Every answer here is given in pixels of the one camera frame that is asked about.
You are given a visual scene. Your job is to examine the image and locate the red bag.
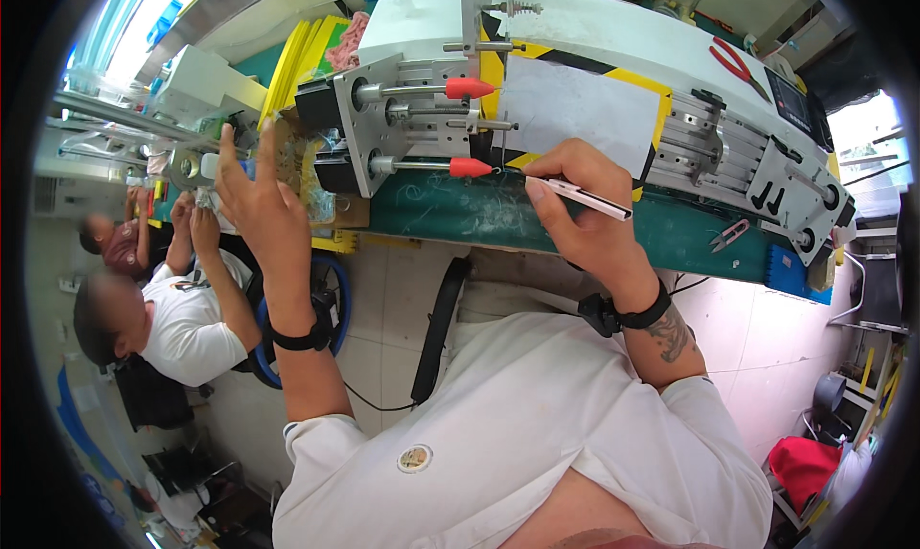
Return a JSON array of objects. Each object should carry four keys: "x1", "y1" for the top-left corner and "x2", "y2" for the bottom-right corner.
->
[{"x1": 767, "y1": 435, "x2": 843, "y2": 515}]

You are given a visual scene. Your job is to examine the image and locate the person's left hand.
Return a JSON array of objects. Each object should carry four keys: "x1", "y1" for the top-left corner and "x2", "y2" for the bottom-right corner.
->
[{"x1": 215, "y1": 117, "x2": 322, "y2": 329}]

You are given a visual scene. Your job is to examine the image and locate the grey thread snips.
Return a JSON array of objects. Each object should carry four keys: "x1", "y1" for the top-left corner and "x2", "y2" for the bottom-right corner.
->
[{"x1": 709, "y1": 218, "x2": 751, "y2": 254}]

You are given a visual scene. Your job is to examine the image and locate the black control panel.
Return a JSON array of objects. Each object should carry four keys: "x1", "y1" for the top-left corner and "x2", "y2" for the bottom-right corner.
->
[{"x1": 762, "y1": 66, "x2": 835, "y2": 152}]

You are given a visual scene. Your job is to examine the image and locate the metal rack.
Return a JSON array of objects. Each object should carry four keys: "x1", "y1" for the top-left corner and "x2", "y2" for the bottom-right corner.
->
[{"x1": 39, "y1": 85, "x2": 224, "y2": 187}]

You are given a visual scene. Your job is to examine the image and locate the black bucket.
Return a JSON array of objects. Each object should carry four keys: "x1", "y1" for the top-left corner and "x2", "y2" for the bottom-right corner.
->
[{"x1": 811, "y1": 372, "x2": 850, "y2": 422}]

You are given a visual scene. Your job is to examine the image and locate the person's body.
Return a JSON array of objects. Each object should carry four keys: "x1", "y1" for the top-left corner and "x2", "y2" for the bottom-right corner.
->
[{"x1": 272, "y1": 312, "x2": 774, "y2": 549}]

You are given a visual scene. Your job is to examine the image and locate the blue wheel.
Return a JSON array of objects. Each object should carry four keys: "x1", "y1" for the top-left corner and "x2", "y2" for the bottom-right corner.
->
[{"x1": 247, "y1": 253, "x2": 353, "y2": 391}]

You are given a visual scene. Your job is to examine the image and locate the white pen-shaped tool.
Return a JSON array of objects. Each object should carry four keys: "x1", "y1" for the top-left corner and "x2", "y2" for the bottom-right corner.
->
[{"x1": 528, "y1": 177, "x2": 634, "y2": 222}]

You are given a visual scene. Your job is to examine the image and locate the clear bag of parts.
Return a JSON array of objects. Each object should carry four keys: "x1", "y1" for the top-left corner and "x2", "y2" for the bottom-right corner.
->
[{"x1": 273, "y1": 109, "x2": 340, "y2": 225}]

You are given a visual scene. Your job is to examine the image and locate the red-handled pliers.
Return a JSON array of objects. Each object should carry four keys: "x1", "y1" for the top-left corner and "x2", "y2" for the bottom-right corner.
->
[{"x1": 708, "y1": 36, "x2": 774, "y2": 105}]

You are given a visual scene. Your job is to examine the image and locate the black strap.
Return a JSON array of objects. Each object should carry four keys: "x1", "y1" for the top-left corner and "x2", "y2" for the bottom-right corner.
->
[{"x1": 410, "y1": 256, "x2": 473, "y2": 407}]

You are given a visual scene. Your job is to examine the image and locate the pink ribbed piece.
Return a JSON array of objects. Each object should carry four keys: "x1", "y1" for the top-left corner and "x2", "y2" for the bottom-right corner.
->
[{"x1": 324, "y1": 11, "x2": 371, "y2": 73}]

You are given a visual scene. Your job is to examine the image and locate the white winding machine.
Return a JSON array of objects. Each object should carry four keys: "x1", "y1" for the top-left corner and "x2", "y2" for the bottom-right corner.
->
[{"x1": 295, "y1": 0, "x2": 858, "y2": 267}]

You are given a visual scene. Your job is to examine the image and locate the blue plastic block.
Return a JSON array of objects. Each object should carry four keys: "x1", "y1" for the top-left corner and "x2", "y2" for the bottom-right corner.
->
[{"x1": 764, "y1": 243, "x2": 835, "y2": 306}]

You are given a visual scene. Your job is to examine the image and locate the stack of yellow boards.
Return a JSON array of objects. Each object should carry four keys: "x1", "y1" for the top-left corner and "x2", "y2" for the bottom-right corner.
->
[{"x1": 258, "y1": 15, "x2": 353, "y2": 131}]

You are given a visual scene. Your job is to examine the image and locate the black cable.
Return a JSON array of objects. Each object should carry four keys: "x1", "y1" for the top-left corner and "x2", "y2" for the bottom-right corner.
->
[{"x1": 343, "y1": 380, "x2": 418, "y2": 413}]

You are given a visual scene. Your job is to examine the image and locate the black wrist band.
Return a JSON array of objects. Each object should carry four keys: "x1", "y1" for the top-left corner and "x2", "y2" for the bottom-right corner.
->
[
  {"x1": 578, "y1": 279, "x2": 674, "y2": 339},
  {"x1": 267, "y1": 312, "x2": 336, "y2": 353}
]

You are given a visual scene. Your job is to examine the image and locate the person's right hand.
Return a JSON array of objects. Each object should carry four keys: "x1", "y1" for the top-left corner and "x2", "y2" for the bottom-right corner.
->
[{"x1": 522, "y1": 138, "x2": 659, "y2": 313}]

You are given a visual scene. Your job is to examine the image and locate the white paper sheet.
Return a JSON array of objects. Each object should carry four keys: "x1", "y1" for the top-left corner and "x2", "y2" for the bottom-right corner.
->
[{"x1": 494, "y1": 53, "x2": 663, "y2": 181}]

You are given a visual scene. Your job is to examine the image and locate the red cone tip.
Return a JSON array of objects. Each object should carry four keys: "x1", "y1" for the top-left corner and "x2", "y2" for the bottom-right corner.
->
[
  {"x1": 445, "y1": 77, "x2": 497, "y2": 101},
  {"x1": 449, "y1": 157, "x2": 495, "y2": 179}
]

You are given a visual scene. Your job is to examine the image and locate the white equipment box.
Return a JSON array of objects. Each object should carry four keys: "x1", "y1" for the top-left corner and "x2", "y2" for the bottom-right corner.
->
[{"x1": 153, "y1": 44, "x2": 268, "y2": 122}]

